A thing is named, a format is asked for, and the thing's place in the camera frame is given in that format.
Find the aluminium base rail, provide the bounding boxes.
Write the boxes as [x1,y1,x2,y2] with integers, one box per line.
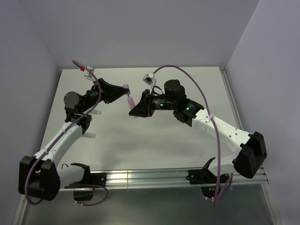
[91,167,269,189]

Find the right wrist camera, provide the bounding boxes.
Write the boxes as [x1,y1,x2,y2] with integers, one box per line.
[142,73,157,86]

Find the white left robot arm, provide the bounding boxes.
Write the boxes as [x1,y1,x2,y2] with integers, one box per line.
[18,78,130,205]

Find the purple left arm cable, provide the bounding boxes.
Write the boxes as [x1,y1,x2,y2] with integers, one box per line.
[24,60,109,207]

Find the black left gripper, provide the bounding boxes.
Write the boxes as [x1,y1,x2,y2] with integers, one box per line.
[81,78,129,113]

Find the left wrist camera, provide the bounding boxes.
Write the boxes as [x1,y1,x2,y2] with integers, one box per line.
[83,67,94,80]

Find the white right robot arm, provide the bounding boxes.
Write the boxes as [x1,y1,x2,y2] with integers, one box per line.
[129,80,267,183]

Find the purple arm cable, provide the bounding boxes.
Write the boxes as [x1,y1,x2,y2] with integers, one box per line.
[152,65,234,209]
[24,60,109,207]

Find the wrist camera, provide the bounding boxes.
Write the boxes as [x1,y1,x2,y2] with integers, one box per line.
[142,73,157,86]
[83,67,94,80]

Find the aluminium side rail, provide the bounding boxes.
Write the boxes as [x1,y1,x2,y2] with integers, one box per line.
[219,67,282,225]

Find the clear orange pen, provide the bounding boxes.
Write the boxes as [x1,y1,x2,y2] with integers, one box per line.
[82,133,96,138]

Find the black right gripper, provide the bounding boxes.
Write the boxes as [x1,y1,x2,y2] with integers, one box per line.
[129,89,176,118]

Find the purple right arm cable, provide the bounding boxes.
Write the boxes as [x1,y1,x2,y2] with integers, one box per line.
[152,65,234,209]

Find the purple pen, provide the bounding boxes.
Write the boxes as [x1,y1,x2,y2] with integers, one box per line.
[127,94,135,110]

